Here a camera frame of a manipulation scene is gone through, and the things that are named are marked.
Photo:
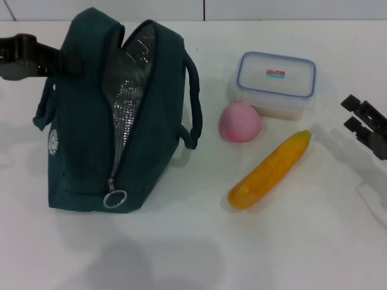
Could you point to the yellow toy banana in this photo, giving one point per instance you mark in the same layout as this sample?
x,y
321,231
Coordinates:
x,y
272,169

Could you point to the pink toy peach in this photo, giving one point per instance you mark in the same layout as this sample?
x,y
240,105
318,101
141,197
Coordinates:
x,y
240,122

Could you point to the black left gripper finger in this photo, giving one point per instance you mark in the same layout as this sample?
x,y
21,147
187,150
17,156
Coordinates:
x,y
57,63

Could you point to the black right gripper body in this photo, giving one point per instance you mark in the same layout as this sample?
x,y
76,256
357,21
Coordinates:
x,y
379,142

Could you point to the clear food container blue rim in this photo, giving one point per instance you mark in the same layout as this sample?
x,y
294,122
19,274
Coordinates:
x,y
275,81

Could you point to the dark teal insulated lunch bag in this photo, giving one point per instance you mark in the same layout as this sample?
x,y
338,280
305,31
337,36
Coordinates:
x,y
84,136

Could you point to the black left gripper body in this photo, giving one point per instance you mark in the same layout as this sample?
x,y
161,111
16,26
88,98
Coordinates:
x,y
18,57

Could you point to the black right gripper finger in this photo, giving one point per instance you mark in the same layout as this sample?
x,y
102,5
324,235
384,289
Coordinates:
x,y
358,130
366,110

